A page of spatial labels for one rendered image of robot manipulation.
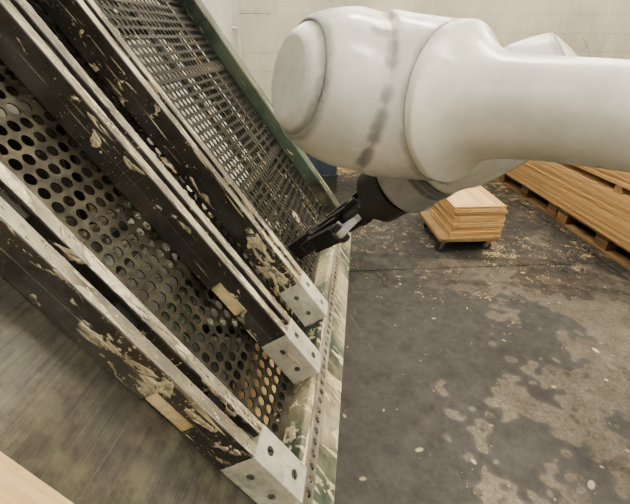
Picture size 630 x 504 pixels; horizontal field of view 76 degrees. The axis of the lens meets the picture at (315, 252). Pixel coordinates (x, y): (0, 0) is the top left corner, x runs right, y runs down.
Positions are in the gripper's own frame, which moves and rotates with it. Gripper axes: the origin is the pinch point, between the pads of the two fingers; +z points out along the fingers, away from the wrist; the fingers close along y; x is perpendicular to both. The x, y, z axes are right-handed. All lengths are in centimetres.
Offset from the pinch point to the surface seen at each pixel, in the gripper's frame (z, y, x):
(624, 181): 27, 299, -166
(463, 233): 120, 231, -118
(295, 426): 25.6, -13.3, -27.0
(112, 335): 8.0, -27.7, 10.4
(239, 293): 23.3, -2.3, -0.5
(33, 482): 5.4, -43.4, 5.0
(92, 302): 5.8, -26.9, 14.9
